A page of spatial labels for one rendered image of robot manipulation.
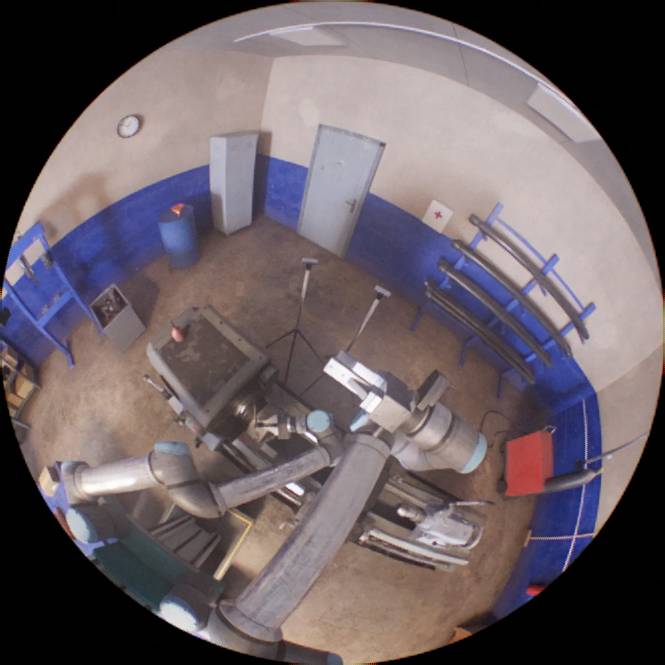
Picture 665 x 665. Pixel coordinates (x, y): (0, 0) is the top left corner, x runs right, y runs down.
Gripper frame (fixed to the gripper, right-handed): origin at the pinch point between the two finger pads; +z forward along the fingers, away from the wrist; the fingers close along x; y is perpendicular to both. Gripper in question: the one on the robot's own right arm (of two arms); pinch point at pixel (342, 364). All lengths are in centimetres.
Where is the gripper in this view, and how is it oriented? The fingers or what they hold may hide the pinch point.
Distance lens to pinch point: 40.0
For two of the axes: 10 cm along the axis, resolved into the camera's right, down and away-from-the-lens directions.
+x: 2.6, -1.1, 9.6
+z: -8.1, -5.7, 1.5
